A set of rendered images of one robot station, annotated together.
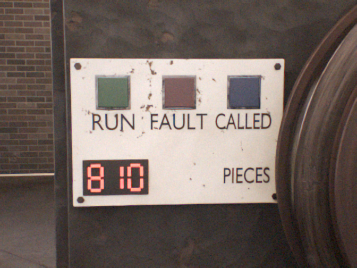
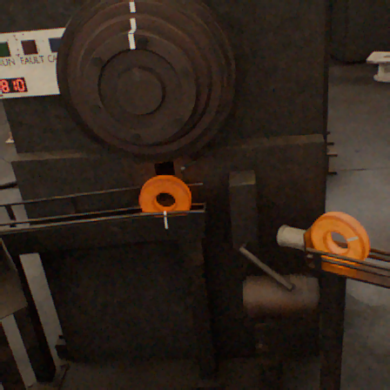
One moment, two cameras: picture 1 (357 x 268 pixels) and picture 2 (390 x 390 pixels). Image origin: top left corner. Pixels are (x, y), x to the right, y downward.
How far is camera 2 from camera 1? 1.06 m
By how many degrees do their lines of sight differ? 25
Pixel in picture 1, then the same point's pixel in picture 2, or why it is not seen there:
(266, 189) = not seen: hidden behind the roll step
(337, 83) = (64, 50)
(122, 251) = (26, 115)
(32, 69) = not seen: outside the picture
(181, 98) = (30, 50)
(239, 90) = (54, 44)
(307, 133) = (58, 70)
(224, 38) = (46, 19)
